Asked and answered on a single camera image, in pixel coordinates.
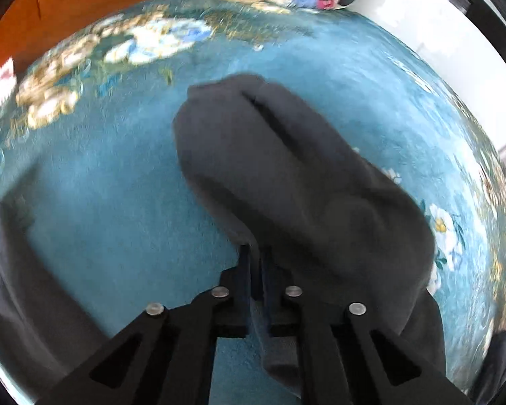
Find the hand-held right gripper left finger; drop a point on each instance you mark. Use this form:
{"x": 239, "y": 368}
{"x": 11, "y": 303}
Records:
{"x": 236, "y": 280}

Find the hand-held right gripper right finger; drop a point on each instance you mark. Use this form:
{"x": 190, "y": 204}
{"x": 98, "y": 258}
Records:
{"x": 287, "y": 309}

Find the grey garment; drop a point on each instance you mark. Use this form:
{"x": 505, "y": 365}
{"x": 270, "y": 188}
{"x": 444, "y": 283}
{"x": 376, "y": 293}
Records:
{"x": 278, "y": 156}

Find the blue floral blanket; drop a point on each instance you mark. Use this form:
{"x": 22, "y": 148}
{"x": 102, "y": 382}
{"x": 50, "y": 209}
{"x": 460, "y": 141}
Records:
{"x": 109, "y": 202}

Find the dark grey cloth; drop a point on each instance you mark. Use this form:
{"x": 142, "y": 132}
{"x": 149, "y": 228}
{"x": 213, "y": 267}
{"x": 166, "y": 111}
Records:
{"x": 21, "y": 287}

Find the dark blue cloth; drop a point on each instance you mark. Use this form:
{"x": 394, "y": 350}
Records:
{"x": 495, "y": 367}

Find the white red-patterned cloth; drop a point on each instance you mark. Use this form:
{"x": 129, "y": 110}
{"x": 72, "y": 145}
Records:
{"x": 2, "y": 86}

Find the wooden headboard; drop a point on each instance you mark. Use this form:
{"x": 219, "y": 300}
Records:
{"x": 67, "y": 0}

